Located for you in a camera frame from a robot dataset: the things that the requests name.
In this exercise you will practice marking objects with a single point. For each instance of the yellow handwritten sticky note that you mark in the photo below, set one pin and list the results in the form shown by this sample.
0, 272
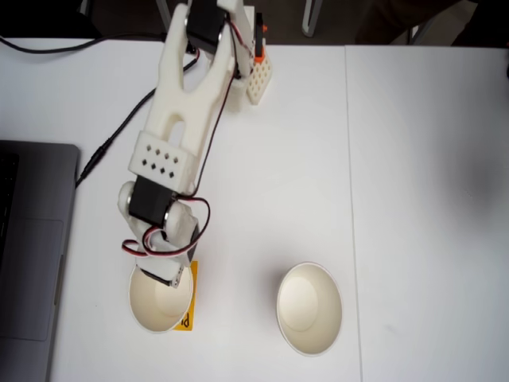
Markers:
195, 286

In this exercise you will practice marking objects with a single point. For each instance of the brown paper cup with note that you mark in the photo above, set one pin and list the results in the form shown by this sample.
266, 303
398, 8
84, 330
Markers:
159, 310

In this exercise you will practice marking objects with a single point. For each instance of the grey laptop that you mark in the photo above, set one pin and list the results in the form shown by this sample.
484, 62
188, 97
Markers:
32, 238

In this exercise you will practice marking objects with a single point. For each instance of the grey metal chair leg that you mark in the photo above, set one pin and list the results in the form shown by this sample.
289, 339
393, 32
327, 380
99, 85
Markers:
310, 20

